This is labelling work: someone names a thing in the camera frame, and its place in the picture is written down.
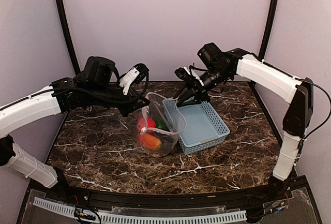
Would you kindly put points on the white slotted cable duct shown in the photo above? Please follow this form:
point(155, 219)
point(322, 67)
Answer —
point(142, 215)

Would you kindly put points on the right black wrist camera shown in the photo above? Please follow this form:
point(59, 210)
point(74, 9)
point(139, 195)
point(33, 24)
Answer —
point(208, 53)

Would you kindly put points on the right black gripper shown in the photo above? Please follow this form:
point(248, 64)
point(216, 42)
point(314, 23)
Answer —
point(195, 89)

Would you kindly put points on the orange persimmon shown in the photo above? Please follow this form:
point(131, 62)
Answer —
point(149, 141)

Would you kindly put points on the right black frame post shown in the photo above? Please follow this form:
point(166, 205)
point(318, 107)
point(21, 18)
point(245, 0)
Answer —
point(268, 28)

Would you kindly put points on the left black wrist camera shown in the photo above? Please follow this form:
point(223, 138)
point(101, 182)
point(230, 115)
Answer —
point(97, 71)

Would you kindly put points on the left black frame post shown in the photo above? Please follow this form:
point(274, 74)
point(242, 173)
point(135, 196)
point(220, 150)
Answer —
point(67, 35)

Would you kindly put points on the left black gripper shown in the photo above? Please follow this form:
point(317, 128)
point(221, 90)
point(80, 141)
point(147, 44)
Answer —
point(132, 103)

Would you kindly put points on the black front rail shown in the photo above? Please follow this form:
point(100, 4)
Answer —
point(245, 198)

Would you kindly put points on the light blue plastic basket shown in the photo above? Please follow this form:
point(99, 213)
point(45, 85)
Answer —
point(199, 126)

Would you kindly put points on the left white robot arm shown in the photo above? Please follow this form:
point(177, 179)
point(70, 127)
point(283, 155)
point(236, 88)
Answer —
point(59, 97)

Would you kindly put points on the red apple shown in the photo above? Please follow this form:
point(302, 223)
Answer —
point(145, 123)

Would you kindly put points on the black frame post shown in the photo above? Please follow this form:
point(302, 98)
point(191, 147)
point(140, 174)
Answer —
point(67, 35)
point(268, 28)

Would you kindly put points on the green pepper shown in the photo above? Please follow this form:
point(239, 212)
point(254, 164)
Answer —
point(160, 124)

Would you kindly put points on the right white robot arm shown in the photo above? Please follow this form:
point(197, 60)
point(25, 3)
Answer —
point(222, 66)

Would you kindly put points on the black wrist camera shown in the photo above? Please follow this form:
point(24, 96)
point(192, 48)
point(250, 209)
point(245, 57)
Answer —
point(97, 71)
point(208, 53)

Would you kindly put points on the clear zip top bag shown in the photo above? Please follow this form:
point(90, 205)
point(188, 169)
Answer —
point(162, 108)

